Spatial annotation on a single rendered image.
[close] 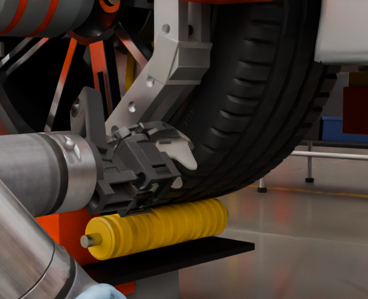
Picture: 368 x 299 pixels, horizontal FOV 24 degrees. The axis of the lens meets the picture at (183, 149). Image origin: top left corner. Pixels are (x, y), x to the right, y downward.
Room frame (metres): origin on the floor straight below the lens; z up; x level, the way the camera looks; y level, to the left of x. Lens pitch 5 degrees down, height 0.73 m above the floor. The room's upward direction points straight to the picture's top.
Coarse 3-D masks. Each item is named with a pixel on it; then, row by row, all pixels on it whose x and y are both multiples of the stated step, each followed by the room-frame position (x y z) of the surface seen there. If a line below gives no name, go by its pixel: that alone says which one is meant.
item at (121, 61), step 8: (152, 16) 1.29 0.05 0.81; (144, 24) 1.29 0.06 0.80; (152, 24) 1.30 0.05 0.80; (144, 32) 1.31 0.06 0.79; (152, 32) 1.32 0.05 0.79; (144, 40) 1.33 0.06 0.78; (152, 40) 1.34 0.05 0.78; (88, 48) 1.44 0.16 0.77; (120, 48) 1.39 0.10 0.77; (152, 48) 1.34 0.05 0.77; (88, 56) 1.44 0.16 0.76; (120, 56) 1.39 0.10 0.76; (88, 64) 1.44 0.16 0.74; (120, 64) 1.39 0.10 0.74; (136, 64) 1.36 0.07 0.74; (120, 72) 1.39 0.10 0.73; (136, 72) 1.36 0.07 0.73; (120, 80) 1.39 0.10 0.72; (120, 88) 1.39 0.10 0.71
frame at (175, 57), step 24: (168, 0) 1.04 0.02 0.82; (168, 24) 1.04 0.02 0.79; (192, 24) 1.07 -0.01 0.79; (168, 48) 1.03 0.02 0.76; (192, 48) 1.05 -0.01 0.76; (144, 72) 1.07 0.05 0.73; (168, 72) 1.03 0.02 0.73; (192, 72) 1.06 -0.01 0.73; (144, 96) 1.07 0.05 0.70; (168, 96) 1.10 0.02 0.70; (0, 120) 1.33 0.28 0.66; (120, 120) 1.09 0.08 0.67; (144, 120) 1.08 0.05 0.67; (168, 120) 1.12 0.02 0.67
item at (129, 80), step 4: (152, 44) 1.33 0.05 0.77; (128, 52) 1.37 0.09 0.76; (128, 56) 1.37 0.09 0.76; (132, 56) 1.36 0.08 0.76; (128, 60) 1.37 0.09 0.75; (132, 60) 1.36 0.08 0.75; (128, 64) 1.37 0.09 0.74; (132, 64) 1.36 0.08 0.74; (128, 68) 1.37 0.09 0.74; (132, 68) 1.36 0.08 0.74; (128, 72) 1.37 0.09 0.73; (132, 72) 1.36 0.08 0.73; (128, 76) 1.37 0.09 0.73; (132, 76) 1.36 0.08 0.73; (128, 80) 1.37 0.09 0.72; (132, 80) 1.36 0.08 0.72; (128, 84) 1.37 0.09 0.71; (128, 88) 1.37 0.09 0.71
